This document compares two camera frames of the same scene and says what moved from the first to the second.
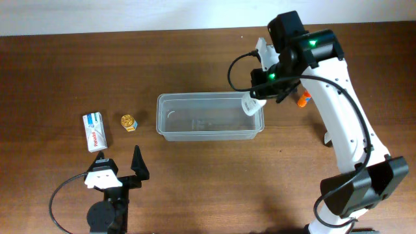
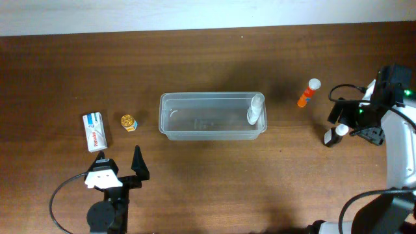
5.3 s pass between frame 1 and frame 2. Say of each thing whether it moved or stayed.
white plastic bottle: moved
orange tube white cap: stayed
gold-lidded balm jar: stayed
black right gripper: moved
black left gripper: stayed
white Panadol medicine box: stayed
